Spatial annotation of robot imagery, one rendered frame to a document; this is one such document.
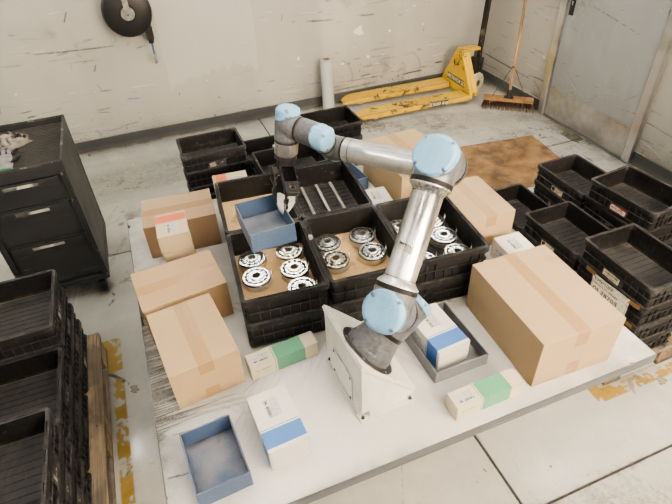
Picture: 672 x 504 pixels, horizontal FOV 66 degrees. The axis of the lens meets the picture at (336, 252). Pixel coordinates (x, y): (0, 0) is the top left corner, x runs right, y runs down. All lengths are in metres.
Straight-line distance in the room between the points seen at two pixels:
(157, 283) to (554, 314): 1.35
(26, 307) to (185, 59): 2.84
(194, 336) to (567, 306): 1.19
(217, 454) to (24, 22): 3.85
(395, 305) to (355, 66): 4.24
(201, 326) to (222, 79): 3.52
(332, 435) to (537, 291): 0.81
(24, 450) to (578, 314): 1.89
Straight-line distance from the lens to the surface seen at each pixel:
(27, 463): 2.15
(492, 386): 1.71
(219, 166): 3.41
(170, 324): 1.81
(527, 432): 2.58
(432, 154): 1.36
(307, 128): 1.55
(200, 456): 1.67
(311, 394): 1.73
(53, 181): 2.99
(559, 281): 1.90
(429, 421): 1.68
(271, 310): 1.77
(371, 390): 1.56
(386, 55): 5.51
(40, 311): 2.68
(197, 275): 1.97
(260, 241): 1.66
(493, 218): 2.23
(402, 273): 1.35
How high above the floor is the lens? 2.09
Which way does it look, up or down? 39 degrees down
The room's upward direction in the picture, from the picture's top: 3 degrees counter-clockwise
